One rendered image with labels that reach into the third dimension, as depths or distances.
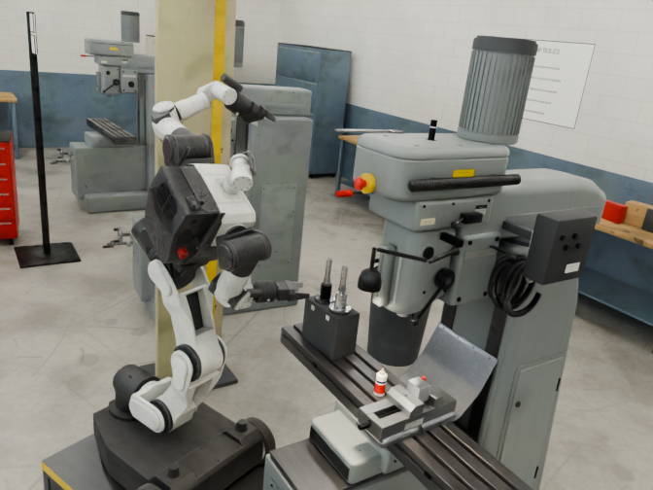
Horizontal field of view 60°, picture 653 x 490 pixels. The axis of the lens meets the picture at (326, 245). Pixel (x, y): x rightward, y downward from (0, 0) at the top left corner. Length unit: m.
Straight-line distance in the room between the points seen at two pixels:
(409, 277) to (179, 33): 1.92
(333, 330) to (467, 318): 0.53
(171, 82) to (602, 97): 4.47
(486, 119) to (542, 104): 4.92
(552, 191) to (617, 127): 4.17
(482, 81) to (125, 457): 1.88
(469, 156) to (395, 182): 0.27
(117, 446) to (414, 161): 1.61
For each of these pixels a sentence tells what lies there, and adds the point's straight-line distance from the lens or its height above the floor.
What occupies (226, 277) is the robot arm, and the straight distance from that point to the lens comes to 1.87.
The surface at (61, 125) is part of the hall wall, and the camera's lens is 10.57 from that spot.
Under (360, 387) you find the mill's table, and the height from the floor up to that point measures 0.93.
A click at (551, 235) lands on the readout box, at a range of 1.81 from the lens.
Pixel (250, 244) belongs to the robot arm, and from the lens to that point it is 1.76.
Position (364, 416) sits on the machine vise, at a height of 0.99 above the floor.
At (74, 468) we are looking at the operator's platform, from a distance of 2.71.
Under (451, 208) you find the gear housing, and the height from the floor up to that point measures 1.70.
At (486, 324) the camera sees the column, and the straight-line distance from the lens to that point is 2.26.
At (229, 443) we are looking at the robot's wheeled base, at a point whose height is 0.59.
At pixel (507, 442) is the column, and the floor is 0.72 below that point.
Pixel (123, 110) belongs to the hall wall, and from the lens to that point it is 10.72.
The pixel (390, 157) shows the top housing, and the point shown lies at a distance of 1.64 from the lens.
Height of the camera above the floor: 2.15
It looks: 20 degrees down
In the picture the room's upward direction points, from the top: 6 degrees clockwise
